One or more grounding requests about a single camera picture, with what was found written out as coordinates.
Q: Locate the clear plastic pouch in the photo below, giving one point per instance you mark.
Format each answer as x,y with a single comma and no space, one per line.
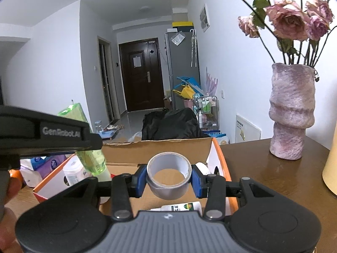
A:
178,39

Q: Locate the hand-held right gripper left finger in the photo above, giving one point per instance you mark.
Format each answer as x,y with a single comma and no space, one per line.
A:
142,181

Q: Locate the grey tape roll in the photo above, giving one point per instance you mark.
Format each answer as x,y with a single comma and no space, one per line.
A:
168,193

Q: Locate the purple dried flowers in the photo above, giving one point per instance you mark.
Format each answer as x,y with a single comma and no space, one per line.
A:
212,84

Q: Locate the trolley cart with bottles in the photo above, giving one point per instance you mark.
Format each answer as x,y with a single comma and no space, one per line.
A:
205,108

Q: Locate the blue tissue pack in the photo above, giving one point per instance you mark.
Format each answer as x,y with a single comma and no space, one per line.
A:
39,162

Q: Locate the red orange cardboard box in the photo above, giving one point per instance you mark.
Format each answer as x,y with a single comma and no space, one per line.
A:
158,145

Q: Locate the blue pet bowl stand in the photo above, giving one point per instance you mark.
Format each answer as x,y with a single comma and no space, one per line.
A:
106,134

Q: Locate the dark brown door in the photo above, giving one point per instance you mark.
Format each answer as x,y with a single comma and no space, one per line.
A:
142,84

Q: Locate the bunch of dried pink roses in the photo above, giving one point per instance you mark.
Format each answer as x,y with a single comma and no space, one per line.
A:
289,21

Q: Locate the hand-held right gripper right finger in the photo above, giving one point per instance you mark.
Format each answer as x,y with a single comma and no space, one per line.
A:
196,183

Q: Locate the pink textured vase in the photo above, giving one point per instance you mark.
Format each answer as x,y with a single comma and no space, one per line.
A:
292,110

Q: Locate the folded hanging umbrella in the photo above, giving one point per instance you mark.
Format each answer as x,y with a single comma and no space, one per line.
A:
194,47

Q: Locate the white squeeze bottle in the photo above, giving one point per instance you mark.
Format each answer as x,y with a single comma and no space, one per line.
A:
171,207

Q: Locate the white leaning board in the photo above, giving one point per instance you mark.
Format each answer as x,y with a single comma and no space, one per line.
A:
247,130

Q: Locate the yellow black box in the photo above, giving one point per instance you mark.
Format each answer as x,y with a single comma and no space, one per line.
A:
181,26

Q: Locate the pink bucket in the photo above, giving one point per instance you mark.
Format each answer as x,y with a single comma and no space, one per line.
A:
188,103

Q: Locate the purple tissue pack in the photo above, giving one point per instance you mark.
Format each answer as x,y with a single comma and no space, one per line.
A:
51,168

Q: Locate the white cylindrical container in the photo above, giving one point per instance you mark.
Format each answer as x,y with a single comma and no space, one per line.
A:
73,172

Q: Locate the person's left hand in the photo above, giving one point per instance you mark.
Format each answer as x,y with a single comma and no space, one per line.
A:
14,187

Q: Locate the white wall electrical panel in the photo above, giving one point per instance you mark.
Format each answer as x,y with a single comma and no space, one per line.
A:
204,18

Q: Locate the white plastic bag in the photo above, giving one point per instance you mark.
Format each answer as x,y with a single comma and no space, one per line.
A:
134,137

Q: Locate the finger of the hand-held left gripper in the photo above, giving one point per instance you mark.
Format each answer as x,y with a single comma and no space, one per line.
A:
90,143

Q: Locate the blue white package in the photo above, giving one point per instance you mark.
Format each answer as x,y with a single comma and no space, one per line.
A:
219,138

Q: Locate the black bag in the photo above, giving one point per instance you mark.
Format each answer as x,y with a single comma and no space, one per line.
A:
171,123

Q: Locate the white round lid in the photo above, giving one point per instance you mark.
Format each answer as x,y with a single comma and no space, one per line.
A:
202,168

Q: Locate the yellow shopping bag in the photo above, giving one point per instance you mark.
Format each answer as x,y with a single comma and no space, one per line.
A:
185,92

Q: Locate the grey refrigerator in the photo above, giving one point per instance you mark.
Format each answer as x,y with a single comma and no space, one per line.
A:
181,66

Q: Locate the blue shopping bag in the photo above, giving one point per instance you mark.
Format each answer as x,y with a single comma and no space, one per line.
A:
191,80

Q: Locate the cream yellow thermos flask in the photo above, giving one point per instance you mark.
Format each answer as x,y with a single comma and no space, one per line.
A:
331,174

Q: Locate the green plastic bottle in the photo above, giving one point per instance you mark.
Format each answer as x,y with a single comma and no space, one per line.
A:
93,160

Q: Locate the small cardboard box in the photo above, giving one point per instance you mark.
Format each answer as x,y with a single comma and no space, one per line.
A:
168,102

